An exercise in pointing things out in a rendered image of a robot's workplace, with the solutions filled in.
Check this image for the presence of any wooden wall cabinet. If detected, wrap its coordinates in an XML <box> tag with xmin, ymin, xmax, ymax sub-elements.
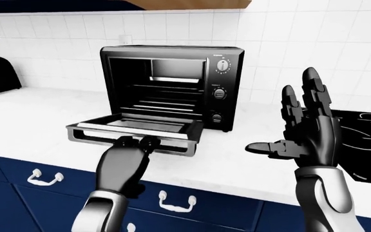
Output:
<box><xmin>129</xmin><ymin>0</ymin><xmax>252</xmax><ymax>11</ymax></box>

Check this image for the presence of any silver oven wire rack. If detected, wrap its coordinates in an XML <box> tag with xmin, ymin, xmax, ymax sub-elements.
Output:
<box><xmin>130</xmin><ymin>95</ymin><xmax>199</xmax><ymax>113</ymax></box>

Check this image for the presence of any navy blue drawer front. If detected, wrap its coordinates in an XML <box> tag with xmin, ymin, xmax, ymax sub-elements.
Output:
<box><xmin>0</xmin><ymin>157</ymin><xmax>99</xmax><ymax>202</ymax></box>
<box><xmin>127</xmin><ymin>180</ymin><xmax>265</xmax><ymax>232</ymax></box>

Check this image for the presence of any black toaster oven body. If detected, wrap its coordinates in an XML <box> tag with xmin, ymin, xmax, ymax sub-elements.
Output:
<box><xmin>100</xmin><ymin>45</ymin><xmax>245</xmax><ymax>133</ymax></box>

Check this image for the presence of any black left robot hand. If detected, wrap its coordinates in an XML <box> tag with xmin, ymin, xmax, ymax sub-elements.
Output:
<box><xmin>94</xmin><ymin>135</ymin><xmax>160</xmax><ymax>199</ymax></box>

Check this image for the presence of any black glass cooktop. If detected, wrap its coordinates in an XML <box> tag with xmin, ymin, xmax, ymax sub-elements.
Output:
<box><xmin>301</xmin><ymin>107</ymin><xmax>371</xmax><ymax>186</ymax></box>

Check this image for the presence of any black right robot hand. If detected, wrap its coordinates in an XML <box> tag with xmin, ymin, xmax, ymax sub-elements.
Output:
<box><xmin>245</xmin><ymin>66</ymin><xmax>343</xmax><ymax>168</ymax></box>

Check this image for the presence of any silver timer dial knob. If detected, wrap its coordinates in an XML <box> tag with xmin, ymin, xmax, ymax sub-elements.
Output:
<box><xmin>215</xmin><ymin>59</ymin><xmax>231</xmax><ymax>73</ymax></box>

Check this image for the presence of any toaster oven glass door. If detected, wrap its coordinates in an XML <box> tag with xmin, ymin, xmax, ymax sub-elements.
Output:
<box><xmin>65</xmin><ymin>112</ymin><xmax>205</xmax><ymax>158</ymax></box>

